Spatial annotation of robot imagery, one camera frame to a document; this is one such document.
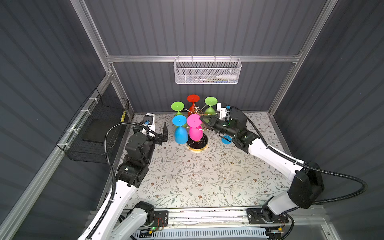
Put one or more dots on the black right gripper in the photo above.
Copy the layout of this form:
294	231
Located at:
213	122

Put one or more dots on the left green wine glass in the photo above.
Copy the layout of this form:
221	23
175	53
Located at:
178	107

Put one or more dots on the green wine glass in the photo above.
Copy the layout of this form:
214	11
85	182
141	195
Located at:
178	107
210	101

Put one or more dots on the yellow marker in basket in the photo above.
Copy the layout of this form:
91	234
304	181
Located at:
123	116

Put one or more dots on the right green wine glass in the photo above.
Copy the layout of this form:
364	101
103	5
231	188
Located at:
210	101

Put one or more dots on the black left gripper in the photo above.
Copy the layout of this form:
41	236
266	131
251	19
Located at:
159	137

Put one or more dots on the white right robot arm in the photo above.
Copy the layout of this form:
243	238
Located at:
306	179

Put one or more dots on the red wine glass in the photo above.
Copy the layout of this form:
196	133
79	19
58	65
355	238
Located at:
194	109

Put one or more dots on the pink wine glass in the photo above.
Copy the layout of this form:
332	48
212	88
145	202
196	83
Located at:
195	131

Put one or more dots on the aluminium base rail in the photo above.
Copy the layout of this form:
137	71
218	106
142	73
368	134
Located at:
207	217

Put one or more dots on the blue wine glass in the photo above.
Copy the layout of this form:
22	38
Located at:
181	133
226	139

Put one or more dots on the gold wine glass rack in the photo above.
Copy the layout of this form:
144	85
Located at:
198	146

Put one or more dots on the black wire basket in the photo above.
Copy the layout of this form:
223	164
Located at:
84	140

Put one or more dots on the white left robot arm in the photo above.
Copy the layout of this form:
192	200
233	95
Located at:
125	182

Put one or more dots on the white wire mesh basket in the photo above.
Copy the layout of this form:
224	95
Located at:
207	71

